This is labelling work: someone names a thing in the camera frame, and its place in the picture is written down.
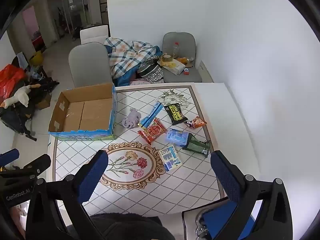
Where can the tape roll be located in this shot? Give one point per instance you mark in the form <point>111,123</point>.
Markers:
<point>165,59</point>

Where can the orange snack packet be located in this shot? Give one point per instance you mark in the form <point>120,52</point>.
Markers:
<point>196,122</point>

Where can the light blue cloth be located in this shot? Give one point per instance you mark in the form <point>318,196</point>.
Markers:
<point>22,60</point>

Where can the white goose plush toy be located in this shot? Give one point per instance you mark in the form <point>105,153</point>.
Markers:
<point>20,95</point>

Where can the grey cushioned chair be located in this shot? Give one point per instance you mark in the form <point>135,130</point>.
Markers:
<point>178,40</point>

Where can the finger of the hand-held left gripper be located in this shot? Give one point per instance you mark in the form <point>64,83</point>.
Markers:
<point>10,156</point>
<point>35,166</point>

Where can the pink cloth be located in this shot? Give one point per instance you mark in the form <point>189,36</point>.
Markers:
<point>140,82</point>

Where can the small brown cardboard box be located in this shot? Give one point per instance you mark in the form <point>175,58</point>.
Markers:
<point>43,102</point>

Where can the blue fabric item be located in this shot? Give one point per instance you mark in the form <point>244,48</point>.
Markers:
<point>220,217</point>

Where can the small red box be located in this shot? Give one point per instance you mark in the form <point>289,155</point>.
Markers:
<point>186,72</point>

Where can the white and yellow tissue pack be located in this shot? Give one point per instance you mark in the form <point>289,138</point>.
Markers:
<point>175,67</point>

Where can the red snack packet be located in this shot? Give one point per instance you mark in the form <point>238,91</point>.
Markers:
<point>152,131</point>

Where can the black folded stroller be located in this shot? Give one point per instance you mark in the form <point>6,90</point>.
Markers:
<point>15,117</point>

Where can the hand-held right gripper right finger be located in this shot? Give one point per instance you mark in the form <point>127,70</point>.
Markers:
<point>225,177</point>

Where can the black wipes packet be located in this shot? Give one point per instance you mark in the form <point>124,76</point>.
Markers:
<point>175,113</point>

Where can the white and blue tissue pack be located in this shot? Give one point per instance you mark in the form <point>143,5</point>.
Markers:
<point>170,158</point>

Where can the yellow bag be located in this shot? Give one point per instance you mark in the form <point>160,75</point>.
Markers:
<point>37,58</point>

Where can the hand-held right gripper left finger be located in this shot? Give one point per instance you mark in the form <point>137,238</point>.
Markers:
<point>93,172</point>

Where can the orange snack bag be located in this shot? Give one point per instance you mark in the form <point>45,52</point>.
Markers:
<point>185,60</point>

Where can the grey chair with plain back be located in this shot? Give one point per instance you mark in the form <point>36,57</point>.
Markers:
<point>87,62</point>

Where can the light blue tissue packet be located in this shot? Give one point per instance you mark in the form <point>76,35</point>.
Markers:
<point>177,137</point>

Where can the red cloth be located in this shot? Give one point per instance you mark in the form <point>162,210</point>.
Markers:
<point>37,40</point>

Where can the long blue packet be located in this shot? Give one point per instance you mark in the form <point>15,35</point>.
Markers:
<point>151,115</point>

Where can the white chair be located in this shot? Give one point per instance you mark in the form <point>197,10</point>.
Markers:
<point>93,32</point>

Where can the red plastic bag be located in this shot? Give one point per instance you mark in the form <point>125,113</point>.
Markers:
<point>10,80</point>

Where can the clear plastic bottle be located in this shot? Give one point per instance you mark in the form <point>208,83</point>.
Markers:
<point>175,50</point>

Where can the plaid blanket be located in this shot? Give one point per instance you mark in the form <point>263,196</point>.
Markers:
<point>127,52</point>

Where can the clear plastic bag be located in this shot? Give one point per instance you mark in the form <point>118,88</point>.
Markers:
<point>35,73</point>

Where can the green packet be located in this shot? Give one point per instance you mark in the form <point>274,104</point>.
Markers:
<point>196,145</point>

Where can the purple sock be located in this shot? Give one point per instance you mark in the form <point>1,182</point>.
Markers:
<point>131,118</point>

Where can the black and white patterned bag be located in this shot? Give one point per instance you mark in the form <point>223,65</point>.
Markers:
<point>152,73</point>

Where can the floral printed tablecloth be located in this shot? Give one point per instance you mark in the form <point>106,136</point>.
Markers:
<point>150,192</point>

